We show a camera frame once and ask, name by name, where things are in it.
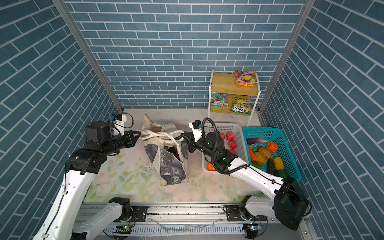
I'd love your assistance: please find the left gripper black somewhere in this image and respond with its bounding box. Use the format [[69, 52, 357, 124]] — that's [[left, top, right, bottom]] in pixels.
[[100, 130, 142, 157]]

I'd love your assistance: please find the beige canvas grocery bag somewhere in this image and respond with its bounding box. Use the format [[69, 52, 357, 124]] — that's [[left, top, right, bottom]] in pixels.
[[140, 115, 189, 187]]

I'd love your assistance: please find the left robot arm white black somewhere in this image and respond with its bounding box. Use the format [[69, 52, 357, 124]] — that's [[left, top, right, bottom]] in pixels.
[[34, 121, 141, 240]]

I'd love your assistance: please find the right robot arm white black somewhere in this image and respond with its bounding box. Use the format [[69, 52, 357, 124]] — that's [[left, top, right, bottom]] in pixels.
[[182, 130, 312, 230]]

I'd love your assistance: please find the teal red snack bag lower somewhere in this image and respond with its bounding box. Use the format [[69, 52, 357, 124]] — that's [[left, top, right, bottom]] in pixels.
[[210, 92, 228, 108]]

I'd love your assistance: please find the pink yellow snack bag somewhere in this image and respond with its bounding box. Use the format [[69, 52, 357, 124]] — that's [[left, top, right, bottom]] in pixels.
[[235, 71, 258, 87]]

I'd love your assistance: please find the orange tangerine front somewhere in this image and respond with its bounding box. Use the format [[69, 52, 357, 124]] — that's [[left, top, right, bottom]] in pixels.
[[207, 164, 216, 171]]

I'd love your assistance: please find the white plastic basket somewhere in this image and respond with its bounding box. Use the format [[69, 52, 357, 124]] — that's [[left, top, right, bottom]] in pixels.
[[201, 121, 251, 175]]

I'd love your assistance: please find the floral table mat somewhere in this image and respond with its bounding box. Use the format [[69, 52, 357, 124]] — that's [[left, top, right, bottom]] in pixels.
[[83, 108, 271, 203]]

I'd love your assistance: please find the orange carrot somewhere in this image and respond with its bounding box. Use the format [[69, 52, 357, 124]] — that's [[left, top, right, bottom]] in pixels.
[[248, 146, 258, 162]]

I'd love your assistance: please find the teal plastic basket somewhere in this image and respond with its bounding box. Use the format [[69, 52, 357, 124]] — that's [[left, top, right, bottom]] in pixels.
[[243, 127, 302, 182]]

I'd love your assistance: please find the wooden two-tier shelf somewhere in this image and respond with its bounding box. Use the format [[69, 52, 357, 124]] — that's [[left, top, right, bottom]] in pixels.
[[208, 69, 261, 127]]

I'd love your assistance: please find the brown potato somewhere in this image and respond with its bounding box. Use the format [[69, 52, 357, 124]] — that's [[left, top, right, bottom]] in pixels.
[[258, 147, 272, 160]]

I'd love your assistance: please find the green avocado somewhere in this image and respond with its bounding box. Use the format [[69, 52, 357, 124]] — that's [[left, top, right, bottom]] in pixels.
[[275, 170, 290, 179]]

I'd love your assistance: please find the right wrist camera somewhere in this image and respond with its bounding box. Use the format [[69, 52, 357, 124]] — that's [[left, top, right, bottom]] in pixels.
[[189, 120, 203, 143]]

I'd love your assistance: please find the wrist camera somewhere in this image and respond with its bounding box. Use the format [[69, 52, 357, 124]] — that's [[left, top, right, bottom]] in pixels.
[[109, 113, 127, 136], [189, 120, 203, 143]]

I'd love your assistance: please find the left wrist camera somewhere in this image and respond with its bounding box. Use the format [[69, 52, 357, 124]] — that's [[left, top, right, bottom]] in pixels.
[[109, 113, 127, 136]]

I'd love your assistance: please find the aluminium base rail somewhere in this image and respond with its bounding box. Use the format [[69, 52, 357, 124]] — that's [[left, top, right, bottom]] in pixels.
[[71, 202, 319, 240]]

